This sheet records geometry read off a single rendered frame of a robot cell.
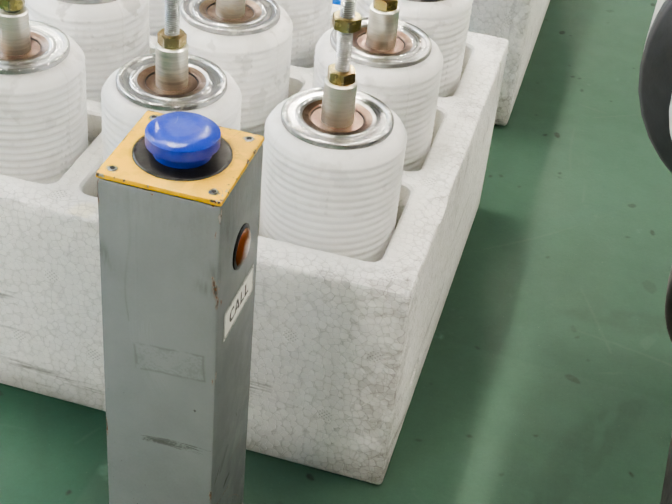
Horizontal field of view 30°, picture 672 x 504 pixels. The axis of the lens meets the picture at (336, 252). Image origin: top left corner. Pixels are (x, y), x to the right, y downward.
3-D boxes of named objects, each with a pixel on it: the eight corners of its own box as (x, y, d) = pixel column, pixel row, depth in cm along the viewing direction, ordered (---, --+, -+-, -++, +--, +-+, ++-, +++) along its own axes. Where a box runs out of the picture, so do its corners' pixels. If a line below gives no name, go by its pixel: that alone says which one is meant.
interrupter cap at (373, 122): (408, 112, 86) (410, 103, 85) (369, 165, 80) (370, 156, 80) (307, 84, 88) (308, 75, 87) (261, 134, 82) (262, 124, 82)
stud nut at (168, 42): (190, 47, 84) (190, 36, 83) (167, 52, 83) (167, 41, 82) (176, 35, 85) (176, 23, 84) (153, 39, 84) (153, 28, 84)
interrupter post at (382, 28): (363, 38, 94) (367, -2, 92) (395, 40, 94) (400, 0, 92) (365, 54, 92) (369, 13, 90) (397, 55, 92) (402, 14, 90)
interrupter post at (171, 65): (195, 91, 86) (196, 48, 84) (163, 98, 85) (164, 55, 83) (179, 75, 87) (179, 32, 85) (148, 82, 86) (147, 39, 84)
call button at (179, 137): (230, 150, 69) (231, 118, 67) (204, 188, 66) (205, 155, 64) (162, 135, 69) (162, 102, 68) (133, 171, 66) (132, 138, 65)
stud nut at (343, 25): (365, 25, 80) (366, 13, 80) (355, 36, 79) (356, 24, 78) (337, 18, 81) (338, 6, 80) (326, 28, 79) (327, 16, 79)
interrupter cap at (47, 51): (-65, 56, 86) (-66, 47, 86) (9, 17, 92) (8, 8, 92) (21, 89, 84) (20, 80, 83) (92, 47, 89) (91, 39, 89)
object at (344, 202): (398, 309, 97) (428, 106, 86) (352, 385, 90) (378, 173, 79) (285, 272, 99) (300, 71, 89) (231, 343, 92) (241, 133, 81)
